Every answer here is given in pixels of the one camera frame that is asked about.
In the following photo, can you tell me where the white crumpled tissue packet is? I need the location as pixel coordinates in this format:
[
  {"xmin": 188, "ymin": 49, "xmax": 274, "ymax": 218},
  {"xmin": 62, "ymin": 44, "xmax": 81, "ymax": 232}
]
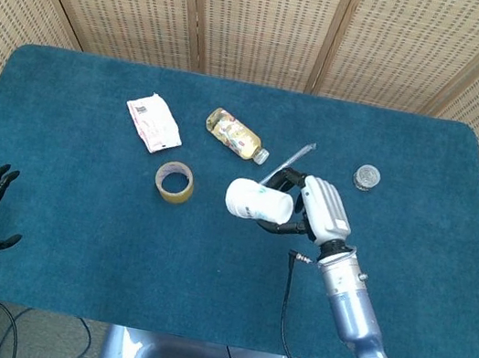
[{"xmin": 118, "ymin": 88, "xmax": 190, "ymax": 159}]

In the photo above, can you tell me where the yellow packing tape roll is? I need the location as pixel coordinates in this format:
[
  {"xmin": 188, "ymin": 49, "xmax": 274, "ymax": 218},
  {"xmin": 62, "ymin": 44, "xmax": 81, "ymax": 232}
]
[{"xmin": 151, "ymin": 157, "xmax": 199, "ymax": 207}]

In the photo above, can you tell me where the blue carpet table cover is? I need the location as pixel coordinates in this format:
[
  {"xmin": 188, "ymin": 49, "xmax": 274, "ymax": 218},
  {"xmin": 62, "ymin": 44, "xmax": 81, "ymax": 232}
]
[{"xmin": 0, "ymin": 37, "xmax": 479, "ymax": 358}]

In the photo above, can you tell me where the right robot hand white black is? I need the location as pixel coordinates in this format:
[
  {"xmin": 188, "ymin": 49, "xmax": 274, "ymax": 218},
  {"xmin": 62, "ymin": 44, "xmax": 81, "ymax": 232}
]
[{"xmin": 252, "ymin": 163, "xmax": 361, "ymax": 253}]

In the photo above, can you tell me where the plastic bottle yellow drink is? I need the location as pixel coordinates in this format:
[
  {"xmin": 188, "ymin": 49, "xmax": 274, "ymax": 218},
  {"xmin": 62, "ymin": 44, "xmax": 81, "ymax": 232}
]
[{"xmin": 199, "ymin": 105, "xmax": 276, "ymax": 166}]

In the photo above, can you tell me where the black right hand cable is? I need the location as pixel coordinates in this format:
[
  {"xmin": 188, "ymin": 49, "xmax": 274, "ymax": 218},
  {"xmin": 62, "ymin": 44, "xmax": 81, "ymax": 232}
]
[{"xmin": 271, "ymin": 250, "xmax": 377, "ymax": 358}]

